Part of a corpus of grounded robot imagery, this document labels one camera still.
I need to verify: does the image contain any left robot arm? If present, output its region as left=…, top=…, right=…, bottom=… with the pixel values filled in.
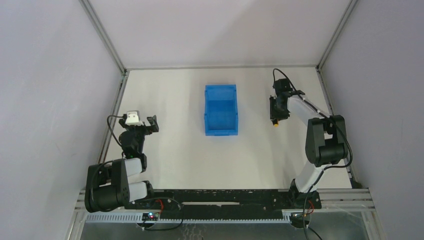
left=84, top=113, right=159, bottom=213

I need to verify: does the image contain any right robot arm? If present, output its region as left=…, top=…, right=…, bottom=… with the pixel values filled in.
left=269, top=91, right=350, bottom=206

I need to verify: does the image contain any blue plastic bin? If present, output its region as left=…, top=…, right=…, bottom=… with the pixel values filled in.
left=204, top=84, right=239, bottom=137

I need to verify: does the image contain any small circuit board with leds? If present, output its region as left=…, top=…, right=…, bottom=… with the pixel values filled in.
left=142, top=212, right=160, bottom=222

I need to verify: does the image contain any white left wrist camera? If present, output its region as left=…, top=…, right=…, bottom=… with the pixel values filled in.
left=124, top=110, right=143, bottom=126

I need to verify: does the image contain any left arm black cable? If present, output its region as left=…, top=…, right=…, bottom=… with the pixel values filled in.
left=106, top=114, right=128, bottom=157

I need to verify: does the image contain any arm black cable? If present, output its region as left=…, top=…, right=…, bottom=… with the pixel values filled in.
left=272, top=68, right=354, bottom=240
left=106, top=114, right=128, bottom=157

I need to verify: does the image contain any aluminium frame rail back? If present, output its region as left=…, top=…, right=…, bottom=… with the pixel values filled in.
left=126, top=64, right=318, bottom=72

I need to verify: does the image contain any aluminium frame rail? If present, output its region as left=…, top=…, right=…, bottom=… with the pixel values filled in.
left=79, top=0, right=128, bottom=163
left=315, top=0, right=364, bottom=190
left=126, top=64, right=318, bottom=72

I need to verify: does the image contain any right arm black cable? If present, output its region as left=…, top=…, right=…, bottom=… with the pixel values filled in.
left=272, top=68, right=354, bottom=240

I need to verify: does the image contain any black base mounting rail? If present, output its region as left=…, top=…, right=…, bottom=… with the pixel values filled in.
left=125, top=189, right=322, bottom=221

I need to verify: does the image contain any white slotted cable duct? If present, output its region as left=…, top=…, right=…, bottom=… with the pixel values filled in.
left=85, top=212, right=143, bottom=223

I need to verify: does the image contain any aluminium frame rail left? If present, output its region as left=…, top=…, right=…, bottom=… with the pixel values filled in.
left=79, top=0, right=128, bottom=163

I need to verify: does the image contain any aluminium frame rail right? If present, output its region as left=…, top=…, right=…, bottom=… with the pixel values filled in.
left=315, top=0, right=364, bottom=190

